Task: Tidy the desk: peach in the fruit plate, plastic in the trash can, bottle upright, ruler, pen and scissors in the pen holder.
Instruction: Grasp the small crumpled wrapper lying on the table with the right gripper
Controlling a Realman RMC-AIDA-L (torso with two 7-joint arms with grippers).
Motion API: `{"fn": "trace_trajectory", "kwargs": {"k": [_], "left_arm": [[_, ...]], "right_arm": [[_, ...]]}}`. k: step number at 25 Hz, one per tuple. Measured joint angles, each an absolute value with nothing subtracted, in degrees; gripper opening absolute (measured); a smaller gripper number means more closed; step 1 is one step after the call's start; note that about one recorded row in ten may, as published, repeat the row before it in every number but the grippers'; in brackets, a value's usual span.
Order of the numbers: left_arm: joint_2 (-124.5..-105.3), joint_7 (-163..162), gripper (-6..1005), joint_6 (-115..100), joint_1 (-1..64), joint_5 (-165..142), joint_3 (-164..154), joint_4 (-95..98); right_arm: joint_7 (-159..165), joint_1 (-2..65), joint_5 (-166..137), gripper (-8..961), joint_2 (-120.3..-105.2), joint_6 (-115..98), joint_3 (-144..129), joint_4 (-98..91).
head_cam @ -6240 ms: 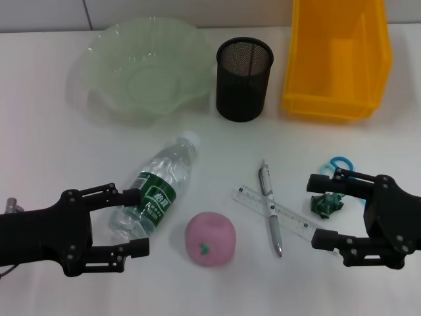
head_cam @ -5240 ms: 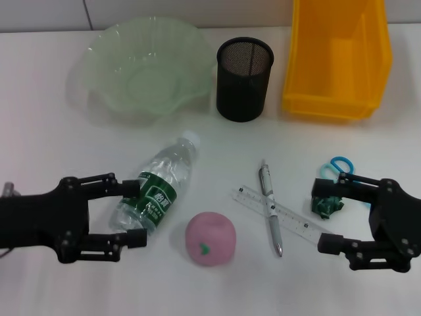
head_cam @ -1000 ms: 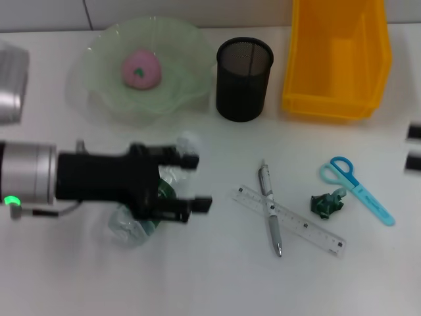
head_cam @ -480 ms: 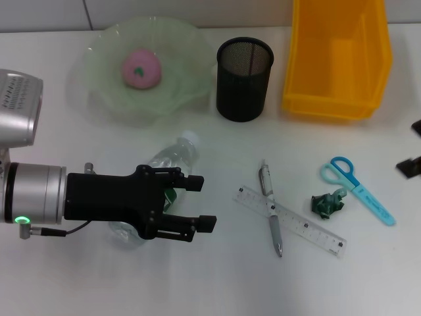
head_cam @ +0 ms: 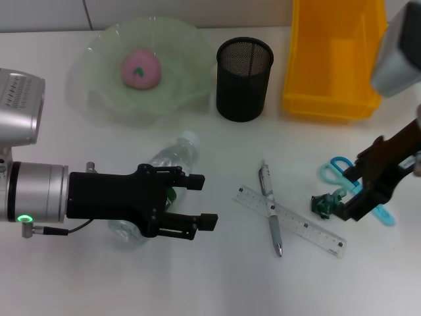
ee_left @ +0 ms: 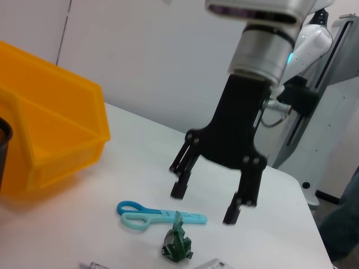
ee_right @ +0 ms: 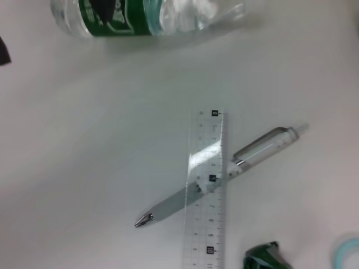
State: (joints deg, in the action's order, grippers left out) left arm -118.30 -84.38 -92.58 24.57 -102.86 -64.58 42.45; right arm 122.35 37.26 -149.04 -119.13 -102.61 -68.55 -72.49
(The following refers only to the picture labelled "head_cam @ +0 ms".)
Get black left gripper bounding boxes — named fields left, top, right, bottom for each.
left=67, top=163, right=219, bottom=241

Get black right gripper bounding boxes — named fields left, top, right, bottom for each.
left=340, top=117, right=421, bottom=223

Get blue and teal scissors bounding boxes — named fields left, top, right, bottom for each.
left=319, top=157, right=395, bottom=228

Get water bottle with green label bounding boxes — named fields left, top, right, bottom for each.
left=107, top=130, right=201, bottom=251

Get transparent plastic ruler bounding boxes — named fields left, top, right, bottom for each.
left=232, top=185, right=348, bottom=258

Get pink toy peach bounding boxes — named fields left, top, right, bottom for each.
left=121, top=48, right=162, bottom=90

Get grey click pen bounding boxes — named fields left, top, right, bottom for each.
left=258, top=159, right=284, bottom=258

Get black mesh pen holder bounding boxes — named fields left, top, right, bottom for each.
left=216, top=36, right=274, bottom=123

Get translucent green fruit plate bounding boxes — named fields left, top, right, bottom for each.
left=67, top=18, right=214, bottom=128

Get yellow plastic bin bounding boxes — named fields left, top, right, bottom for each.
left=281, top=0, right=389, bottom=120

